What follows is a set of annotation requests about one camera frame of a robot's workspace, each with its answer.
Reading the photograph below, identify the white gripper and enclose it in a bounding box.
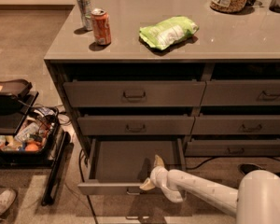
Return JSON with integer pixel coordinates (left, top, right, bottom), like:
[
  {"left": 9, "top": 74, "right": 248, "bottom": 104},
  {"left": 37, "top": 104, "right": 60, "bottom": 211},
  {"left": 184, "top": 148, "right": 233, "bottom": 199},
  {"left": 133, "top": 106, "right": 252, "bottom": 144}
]
[{"left": 139, "top": 155, "right": 168, "bottom": 191}]

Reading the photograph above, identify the grey drawer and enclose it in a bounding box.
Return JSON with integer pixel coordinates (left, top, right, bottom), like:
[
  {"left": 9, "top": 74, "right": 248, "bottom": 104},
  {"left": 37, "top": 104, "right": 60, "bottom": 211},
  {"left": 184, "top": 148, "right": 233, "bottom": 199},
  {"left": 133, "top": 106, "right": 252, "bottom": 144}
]
[
  {"left": 185, "top": 139, "right": 280, "bottom": 157},
  {"left": 77, "top": 115, "right": 194, "bottom": 135},
  {"left": 63, "top": 81, "right": 205, "bottom": 107},
  {"left": 192, "top": 115, "right": 280, "bottom": 135},
  {"left": 202, "top": 79, "right": 280, "bottom": 106},
  {"left": 78, "top": 138, "right": 186, "bottom": 195}
]

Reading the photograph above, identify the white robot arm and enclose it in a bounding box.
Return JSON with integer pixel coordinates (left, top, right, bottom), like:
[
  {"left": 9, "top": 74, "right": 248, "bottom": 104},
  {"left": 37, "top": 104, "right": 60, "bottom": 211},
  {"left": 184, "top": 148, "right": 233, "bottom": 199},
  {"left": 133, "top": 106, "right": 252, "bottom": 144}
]
[{"left": 140, "top": 156, "right": 280, "bottom": 224}]

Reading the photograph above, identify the grey drawer cabinet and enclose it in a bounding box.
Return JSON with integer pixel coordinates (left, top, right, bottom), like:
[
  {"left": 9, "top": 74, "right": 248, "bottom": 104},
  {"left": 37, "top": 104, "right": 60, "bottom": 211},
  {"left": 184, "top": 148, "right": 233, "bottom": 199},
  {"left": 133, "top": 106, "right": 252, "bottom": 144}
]
[{"left": 45, "top": 0, "right": 280, "bottom": 156}]

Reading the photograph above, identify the black sneaker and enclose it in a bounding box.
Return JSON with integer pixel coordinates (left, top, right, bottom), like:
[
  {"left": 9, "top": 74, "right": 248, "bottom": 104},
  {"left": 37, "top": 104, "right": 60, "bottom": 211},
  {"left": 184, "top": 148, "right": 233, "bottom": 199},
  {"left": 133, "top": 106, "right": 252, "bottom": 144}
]
[{"left": 238, "top": 163, "right": 262, "bottom": 175}]

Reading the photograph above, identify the black floor bar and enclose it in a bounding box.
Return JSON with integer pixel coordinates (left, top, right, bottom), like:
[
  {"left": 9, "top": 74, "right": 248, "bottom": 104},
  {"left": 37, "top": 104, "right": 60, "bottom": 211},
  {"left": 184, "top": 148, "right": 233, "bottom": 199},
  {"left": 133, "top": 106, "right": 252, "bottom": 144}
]
[{"left": 41, "top": 132, "right": 70, "bottom": 206}]

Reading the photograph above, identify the orange fruit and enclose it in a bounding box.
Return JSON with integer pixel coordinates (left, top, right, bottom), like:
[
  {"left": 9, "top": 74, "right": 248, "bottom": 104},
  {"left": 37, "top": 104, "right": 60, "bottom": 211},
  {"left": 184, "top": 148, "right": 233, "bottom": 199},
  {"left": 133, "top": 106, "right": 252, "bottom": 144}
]
[{"left": 25, "top": 144, "right": 39, "bottom": 151}]

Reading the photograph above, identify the black bin with groceries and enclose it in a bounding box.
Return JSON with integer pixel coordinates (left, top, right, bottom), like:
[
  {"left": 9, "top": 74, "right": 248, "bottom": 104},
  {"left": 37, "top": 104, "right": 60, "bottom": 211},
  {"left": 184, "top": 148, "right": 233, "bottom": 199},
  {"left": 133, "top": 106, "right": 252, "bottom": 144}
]
[{"left": 0, "top": 106, "right": 59, "bottom": 167}]

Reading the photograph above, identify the green chip bag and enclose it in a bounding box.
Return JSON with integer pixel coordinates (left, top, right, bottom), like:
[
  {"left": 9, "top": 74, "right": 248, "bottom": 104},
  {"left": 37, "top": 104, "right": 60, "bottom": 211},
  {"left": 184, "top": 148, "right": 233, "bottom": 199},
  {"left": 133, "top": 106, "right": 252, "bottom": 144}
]
[{"left": 139, "top": 16, "right": 199, "bottom": 50}]

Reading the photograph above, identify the white sneaker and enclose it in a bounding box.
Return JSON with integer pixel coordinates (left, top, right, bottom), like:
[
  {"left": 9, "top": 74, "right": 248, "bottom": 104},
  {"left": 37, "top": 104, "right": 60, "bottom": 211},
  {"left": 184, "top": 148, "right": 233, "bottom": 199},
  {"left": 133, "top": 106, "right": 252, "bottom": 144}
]
[{"left": 0, "top": 189, "right": 17, "bottom": 216}]

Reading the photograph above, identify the black tray lid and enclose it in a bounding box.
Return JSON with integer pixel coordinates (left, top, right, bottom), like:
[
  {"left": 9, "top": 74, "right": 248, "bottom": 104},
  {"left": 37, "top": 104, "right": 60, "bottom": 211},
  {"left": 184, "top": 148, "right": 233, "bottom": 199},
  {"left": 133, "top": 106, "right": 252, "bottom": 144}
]
[{"left": 0, "top": 79, "right": 32, "bottom": 100}]

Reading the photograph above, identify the orange soda can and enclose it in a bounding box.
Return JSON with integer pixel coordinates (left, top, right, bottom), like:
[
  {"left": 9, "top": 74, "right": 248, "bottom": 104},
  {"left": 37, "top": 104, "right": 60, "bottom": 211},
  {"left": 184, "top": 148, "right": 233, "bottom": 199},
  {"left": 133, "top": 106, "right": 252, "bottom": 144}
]
[{"left": 91, "top": 8, "right": 111, "bottom": 46}]

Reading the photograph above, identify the silver soda can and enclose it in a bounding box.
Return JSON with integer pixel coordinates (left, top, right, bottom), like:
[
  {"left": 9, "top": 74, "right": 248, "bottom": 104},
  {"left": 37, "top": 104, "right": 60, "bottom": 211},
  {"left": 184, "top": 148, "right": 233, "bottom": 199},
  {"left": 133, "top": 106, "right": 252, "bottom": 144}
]
[{"left": 77, "top": 0, "right": 92, "bottom": 31}]

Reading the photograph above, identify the black floor cable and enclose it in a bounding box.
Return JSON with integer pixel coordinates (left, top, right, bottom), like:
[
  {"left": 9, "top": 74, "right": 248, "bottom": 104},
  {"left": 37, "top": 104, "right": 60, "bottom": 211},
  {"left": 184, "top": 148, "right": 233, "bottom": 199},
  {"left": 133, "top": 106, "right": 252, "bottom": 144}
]
[{"left": 77, "top": 148, "right": 99, "bottom": 224}]

